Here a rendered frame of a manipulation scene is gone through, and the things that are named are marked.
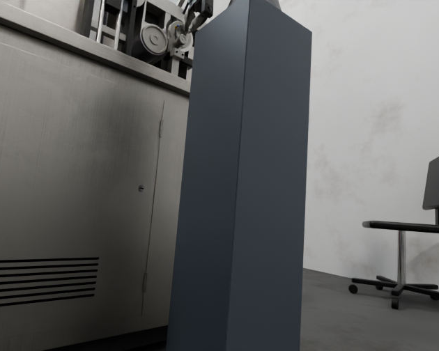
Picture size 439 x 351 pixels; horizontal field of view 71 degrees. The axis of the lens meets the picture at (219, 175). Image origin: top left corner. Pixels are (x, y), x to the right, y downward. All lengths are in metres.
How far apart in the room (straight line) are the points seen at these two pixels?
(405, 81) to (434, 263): 1.48
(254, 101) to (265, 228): 0.25
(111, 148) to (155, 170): 0.16
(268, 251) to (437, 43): 2.75
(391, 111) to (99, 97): 2.58
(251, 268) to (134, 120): 0.59
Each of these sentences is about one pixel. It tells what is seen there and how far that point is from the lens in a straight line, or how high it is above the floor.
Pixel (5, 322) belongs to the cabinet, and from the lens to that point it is 0.91.
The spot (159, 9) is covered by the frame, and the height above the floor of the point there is 1.58.
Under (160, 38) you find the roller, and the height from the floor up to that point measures 1.19.
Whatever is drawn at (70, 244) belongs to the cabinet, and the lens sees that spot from 0.90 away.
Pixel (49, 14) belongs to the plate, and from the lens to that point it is 1.67.
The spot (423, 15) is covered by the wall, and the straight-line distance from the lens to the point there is 3.35.
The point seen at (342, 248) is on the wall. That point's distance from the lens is 3.12.
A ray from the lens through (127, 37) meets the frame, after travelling 1.22.
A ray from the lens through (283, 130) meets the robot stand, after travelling 0.66.
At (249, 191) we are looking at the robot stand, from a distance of 0.57.
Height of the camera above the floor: 0.45
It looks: 8 degrees up
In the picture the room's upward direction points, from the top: 4 degrees clockwise
